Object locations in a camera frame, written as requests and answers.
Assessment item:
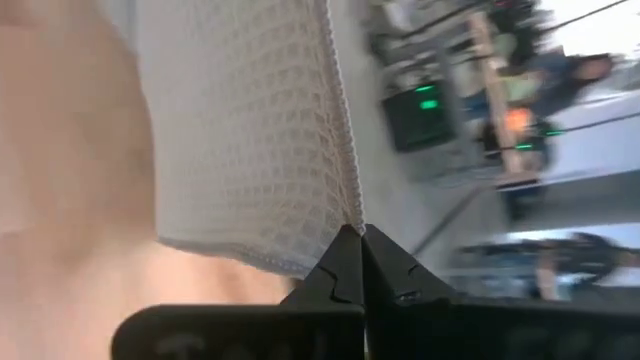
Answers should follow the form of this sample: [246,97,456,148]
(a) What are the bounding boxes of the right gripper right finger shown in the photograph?
[363,223,459,307]

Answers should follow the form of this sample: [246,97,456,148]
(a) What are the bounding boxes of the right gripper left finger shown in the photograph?
[279,223,365,307]

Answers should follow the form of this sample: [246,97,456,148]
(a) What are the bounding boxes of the grey waffle microfiber towel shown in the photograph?
[99,0,366,279]

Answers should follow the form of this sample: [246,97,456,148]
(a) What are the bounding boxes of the black box green lights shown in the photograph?
[381,81,459,154]

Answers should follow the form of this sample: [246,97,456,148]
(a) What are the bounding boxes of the small orange object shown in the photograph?
[503,105,534,136]

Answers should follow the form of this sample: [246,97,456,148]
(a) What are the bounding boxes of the light wooden table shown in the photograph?
[467,10,541,189]

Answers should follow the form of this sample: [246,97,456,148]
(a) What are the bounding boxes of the person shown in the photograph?
[529,49,619,119]

